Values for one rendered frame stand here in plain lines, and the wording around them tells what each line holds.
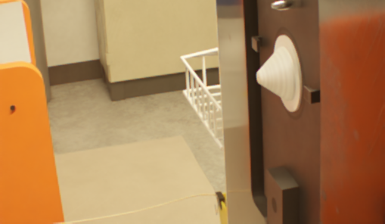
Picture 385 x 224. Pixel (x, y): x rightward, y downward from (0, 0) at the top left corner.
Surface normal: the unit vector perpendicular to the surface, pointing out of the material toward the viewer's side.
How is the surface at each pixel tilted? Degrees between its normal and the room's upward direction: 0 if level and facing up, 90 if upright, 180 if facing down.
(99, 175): 0
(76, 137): 0
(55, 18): 90
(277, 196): 90
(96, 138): 0
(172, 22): 90
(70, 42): 90
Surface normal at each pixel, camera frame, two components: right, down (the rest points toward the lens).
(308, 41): -0.97, 0.15
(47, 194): 0.24, 0.35
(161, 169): -0.06, -0.93
